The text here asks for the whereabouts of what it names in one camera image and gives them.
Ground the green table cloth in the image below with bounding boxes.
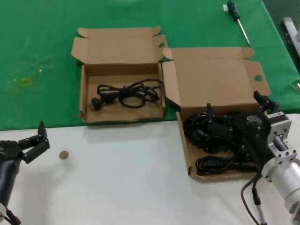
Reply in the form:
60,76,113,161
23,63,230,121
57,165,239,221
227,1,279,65
0,0,300,131

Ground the black power cable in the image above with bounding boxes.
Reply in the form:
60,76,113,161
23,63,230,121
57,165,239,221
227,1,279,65
199,133,249,155
90,78,164,110
183,112,211,144
195,150,261,176

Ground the grey metal bar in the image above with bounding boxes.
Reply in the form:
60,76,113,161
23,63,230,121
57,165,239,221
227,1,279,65
282,17,300,57

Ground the open brown cardboard box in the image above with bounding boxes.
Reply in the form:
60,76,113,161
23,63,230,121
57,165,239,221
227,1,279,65
71,25,169,124
161,46,271,181

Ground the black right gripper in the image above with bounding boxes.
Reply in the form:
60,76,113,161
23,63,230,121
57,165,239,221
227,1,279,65
207,90,280,170

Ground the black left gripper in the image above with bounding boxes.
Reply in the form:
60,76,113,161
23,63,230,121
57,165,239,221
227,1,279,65
0,120,51,165

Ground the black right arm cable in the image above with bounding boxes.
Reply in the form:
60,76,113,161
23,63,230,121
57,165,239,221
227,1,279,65
240,172,268,225

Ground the green handled screwdriver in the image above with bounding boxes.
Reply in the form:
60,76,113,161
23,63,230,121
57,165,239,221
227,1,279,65
226,0,251,47

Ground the black left arm wire bundle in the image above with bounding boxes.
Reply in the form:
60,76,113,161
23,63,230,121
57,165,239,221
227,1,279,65
0,208,22,225

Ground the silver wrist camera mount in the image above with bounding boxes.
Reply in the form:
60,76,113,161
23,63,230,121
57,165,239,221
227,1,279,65
265,111,300,163

